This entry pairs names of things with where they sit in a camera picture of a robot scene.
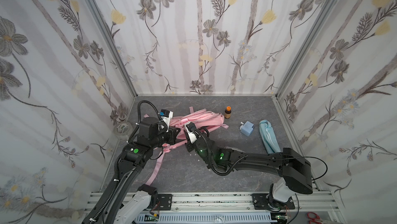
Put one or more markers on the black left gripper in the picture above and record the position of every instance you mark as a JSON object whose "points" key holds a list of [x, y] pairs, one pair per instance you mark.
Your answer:
{"points": [[173, 134]]}

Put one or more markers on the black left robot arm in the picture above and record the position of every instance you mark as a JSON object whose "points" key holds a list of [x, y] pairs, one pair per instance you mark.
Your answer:
{"points": [[152, 130]]}

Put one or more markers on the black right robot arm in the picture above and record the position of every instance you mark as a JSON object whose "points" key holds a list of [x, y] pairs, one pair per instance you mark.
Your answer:
{"points": [[293, 169]]}

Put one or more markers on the small brown orange-capped bottle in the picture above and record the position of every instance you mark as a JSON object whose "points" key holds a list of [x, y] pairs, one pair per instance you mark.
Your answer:
{"points": [[227, 112]]}

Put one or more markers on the clear tape roll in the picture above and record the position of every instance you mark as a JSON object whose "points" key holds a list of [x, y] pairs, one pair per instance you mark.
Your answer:
{"points": [[123, 130]]}

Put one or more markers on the light blue ink bottle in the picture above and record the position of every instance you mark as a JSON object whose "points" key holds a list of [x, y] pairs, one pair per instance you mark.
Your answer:
{"points": [[246, 128]]}

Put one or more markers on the light blue cloth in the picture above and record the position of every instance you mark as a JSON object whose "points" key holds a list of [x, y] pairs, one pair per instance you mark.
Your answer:
{"points": [[268, 136]]}

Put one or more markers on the red scissors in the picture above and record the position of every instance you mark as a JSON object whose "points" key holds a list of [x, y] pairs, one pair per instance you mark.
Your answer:
{"points": [[313, 218]]}

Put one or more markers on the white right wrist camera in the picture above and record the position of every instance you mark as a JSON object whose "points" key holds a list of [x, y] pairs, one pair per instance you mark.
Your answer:
{"points": [[190, 131]]}

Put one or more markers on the aluminium mounting rail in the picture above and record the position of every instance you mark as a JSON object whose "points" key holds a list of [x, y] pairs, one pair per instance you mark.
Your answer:
{"points": [[146, 206]]}

